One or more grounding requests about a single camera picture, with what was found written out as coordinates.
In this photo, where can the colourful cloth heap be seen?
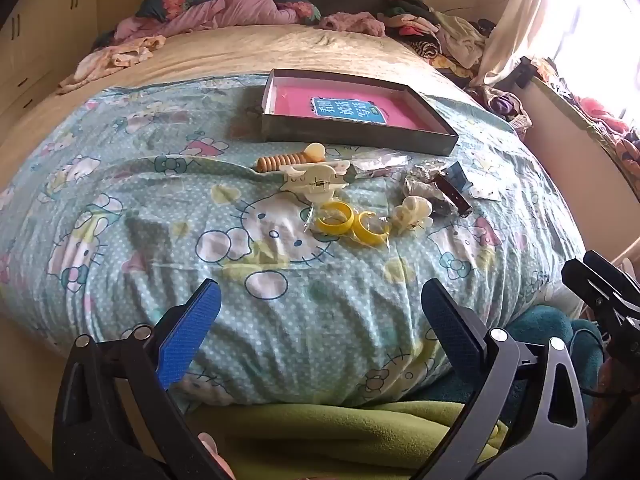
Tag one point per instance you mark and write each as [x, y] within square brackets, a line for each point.
[600, 110]

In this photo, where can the pink book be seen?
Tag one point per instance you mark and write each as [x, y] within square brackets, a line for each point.
[295, 102]

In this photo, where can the small blue box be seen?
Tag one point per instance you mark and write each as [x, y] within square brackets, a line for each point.
[457, 175]

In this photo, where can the bag of clothes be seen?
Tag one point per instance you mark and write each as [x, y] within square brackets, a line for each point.
[500, 105]

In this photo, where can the clear bag with jewellery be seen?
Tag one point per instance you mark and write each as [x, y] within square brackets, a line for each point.
[380, 165]

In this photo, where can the clear bag with white paper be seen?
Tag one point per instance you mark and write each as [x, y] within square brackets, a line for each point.
[425, 180]

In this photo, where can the cream window ledge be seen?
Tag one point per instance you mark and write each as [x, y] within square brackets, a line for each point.
[565, 160]

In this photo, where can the pink fuzzy garment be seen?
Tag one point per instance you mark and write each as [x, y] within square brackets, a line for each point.
[350, 22]

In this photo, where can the beige bedsheet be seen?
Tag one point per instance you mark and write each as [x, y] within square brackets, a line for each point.
[225, 50]

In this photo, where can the teal fleece cloth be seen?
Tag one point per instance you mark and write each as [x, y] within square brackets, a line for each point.
[540, 325]

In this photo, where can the pink quilt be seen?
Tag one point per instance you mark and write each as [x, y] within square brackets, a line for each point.
[235, 10]

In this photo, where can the person's green garment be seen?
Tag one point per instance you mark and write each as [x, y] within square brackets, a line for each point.
[325, 435]

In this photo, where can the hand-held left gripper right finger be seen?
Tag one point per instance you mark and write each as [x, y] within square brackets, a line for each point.
[450, 325]

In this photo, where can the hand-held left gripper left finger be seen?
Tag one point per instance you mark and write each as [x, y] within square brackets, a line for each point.
[187, 330]

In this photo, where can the cream floral garment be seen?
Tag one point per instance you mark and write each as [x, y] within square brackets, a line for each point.
[115, 57]

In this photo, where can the small white card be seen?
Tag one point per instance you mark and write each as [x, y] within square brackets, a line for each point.
[485, 194]

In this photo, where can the white flower hair clip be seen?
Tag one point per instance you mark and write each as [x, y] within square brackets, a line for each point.
[410, 212]

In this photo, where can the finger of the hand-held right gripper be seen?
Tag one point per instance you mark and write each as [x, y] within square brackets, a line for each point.
[595, 300]
[612, 272]

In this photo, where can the cream wardrobe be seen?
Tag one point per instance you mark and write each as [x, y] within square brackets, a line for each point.
[45, 35]

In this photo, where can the cream round hair clip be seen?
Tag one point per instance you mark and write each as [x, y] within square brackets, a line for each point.
[316, 152]

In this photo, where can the pile of clothes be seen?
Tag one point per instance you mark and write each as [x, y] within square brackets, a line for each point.
[440, 30]

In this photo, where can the cream curtain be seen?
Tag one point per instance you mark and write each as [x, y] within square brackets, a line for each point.
[510, 25]

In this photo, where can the bagged yellow hoop earrings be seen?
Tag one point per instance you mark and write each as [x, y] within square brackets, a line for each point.
[332, 220]

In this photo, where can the grey cardboard box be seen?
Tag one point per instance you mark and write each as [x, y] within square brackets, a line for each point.
[350, 137]

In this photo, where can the printed cartoon cat blanket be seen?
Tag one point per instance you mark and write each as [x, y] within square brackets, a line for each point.
[150, 185]

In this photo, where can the white hair claw clip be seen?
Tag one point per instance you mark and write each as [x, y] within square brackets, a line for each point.
[312, 180]

